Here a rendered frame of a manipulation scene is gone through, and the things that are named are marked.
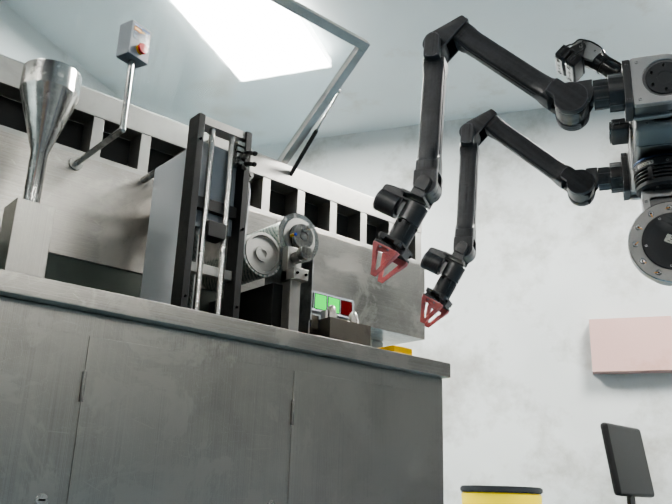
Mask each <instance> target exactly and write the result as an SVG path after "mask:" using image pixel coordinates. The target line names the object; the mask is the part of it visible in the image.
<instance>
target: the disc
mask: <svg viewBox="0 0 672 504"><path fill-rule="evenodd" d="M294 218H299V219H302V220H304V221H305V222H307V223H308V224H309V225H311V227H312V230H313V233H314V236H315V246H314V249H313V251H312V257H311V259H309V260H306V261H305V262H302V263H306V262H309V261H311V260H312V259H313V258H314V257H315V255H316V253H317V251H318V246H319V239H318V234H317V231H316V229H315V227H314V225H313V224H312V222H311V221H310V220H309V219H308V218H307V217H305V216H304V215H302V214H299V213H291V214H288V215H286V216H285V217H284V218H283V219H282V220H281V222H280V224H279V228H278V239H279V243H280V246H281V248H282V250H283V247H286V244H285V241H284V236H283V233H284V228H285V225H286V224H287V222H288V221H290V220H291V219H294Z"/></svg>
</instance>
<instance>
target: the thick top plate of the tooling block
mask: <svg viewBox="0 0 672 504"><path fill-rule="evenodd" d="M313 335H318V336H322V337H327V338H332V339H337V340H341V341H346V342H351V343H356V344H360V345H365V346H370V343H371V326H368V325H363V324H359V323H355V322H350V321H346V320H342V319H338V318H333V317H327V318H323V319H319V320H318V333H313Z"/></svg>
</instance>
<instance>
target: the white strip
mask: <svg viewBox="0 0 672 504"><path fill-rule="evenodd" d="M185 160H186V150H185V151H184V152H182V153H180V154H179V155H177V156H175V157H174V158H172V159H170V160H169V161H167V162H165V163H164V164H162V165H160V166H159V167H157V168H156V169H154V170H153V171H151V172H149V173H148V174H146V175H144V176H143V177H141V179H140V181H141V182H142V183H146V182H148V181H149V180H151V179H153V178H154V182H153V191H152V200H151V208H150V217H149V225H148V234H147V242H146V251H145V259H144V268H143V276H142V285H141V293H140V298H141V299H146V300H151V301H156V302H160V303H165V304H171V294H172V285H173V275H174V265H175V256H176V246H177V237H178V227H179V217H180V208H181V198H182V188H183V179H184V169H185Z"/></svg>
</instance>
